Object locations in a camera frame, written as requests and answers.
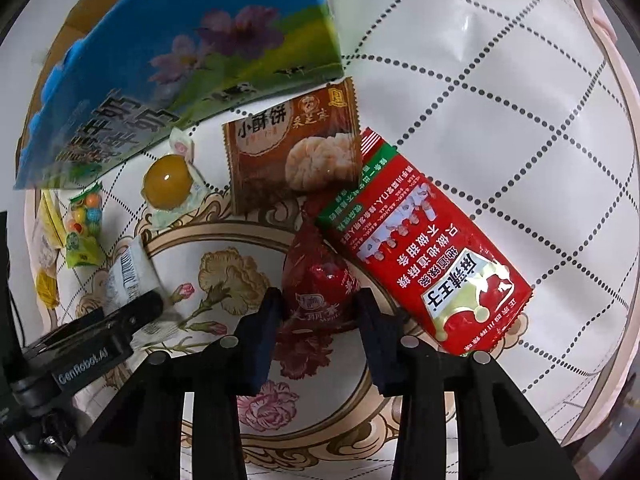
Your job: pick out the yellow snack packet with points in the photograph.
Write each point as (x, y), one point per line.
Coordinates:
(51, 220)

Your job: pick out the yellow wrapped candy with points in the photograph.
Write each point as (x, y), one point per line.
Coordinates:
(47, 289)

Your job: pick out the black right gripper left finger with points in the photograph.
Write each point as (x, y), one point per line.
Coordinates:
(136, 436)

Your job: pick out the brown pastry snack packet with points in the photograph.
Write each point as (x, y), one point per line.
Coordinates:
(310, 143)

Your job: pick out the green gumball candy packet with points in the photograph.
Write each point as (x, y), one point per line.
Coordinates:
(84, 226)

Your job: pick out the red sausage snack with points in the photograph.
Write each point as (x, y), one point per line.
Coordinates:
(317, 283)

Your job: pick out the blue milk carton box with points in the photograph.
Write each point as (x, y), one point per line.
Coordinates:
(130, 71)

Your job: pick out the white quilted floral mat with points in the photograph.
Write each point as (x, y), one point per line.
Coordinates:
(521, 112)

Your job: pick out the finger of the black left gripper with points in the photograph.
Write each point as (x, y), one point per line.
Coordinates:
(131, 317)

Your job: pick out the white barcode snack packet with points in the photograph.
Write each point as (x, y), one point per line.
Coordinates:
(131, 276)

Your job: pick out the red spicy strip packet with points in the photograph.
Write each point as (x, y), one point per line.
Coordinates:
(425, 252)

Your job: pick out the yellow jelly cup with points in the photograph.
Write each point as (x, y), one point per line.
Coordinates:
(172, 187)

